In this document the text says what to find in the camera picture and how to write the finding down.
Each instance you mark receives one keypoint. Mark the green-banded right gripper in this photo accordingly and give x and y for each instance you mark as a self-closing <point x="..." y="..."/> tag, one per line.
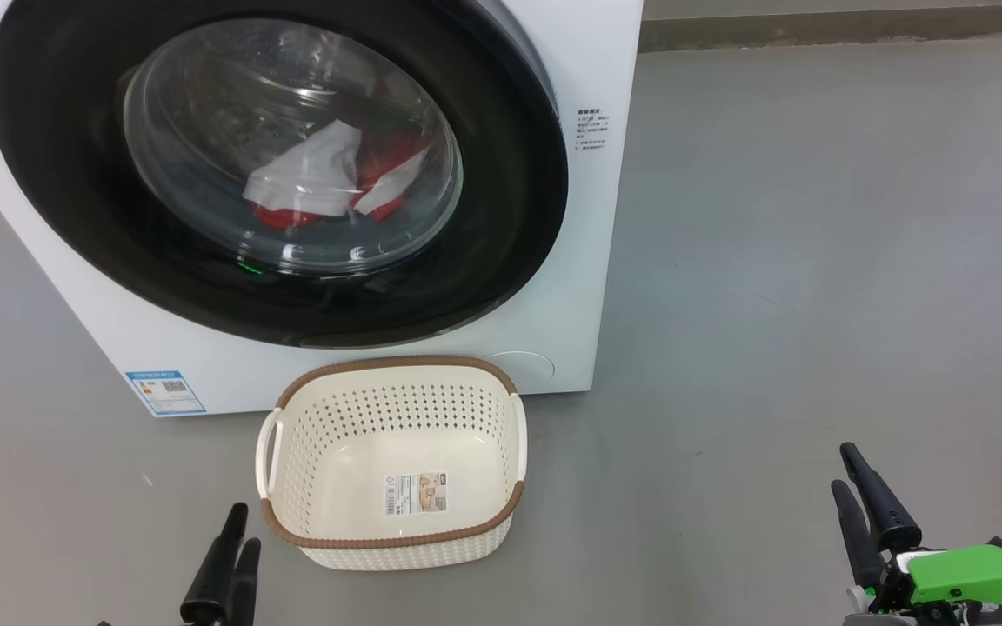
<point x="962" y="578"/>

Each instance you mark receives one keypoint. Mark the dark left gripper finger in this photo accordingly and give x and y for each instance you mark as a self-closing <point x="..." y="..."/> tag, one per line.
<point x="214" y="582"/>
<point x="245" y="591"/>

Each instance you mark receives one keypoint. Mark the red jersey with white stripe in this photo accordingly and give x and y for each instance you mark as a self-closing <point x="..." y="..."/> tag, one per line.
<point x="388" y="161"/>

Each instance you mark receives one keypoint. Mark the black-rimmed glass washer door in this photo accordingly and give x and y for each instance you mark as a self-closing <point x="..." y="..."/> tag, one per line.
<point x="57" y="130"/>

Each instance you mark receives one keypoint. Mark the product label sticker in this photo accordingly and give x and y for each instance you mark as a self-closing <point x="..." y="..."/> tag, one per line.
<point x="417" y="494"/>

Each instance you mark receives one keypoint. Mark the cream perforated laundry basket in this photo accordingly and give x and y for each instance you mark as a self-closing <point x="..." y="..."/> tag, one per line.
<point x="397" y="452"/>

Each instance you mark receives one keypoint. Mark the white front-load washing machine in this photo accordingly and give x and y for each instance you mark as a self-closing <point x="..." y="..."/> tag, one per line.
<point x="49" y="287"/>

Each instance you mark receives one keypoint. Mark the blue energy label sticker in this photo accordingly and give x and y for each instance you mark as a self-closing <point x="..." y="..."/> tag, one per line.
<point x="166" y="391"/>

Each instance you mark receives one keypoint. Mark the round white filter cover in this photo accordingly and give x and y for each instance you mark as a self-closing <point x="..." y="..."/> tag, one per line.
<point x="525" y="365"/>

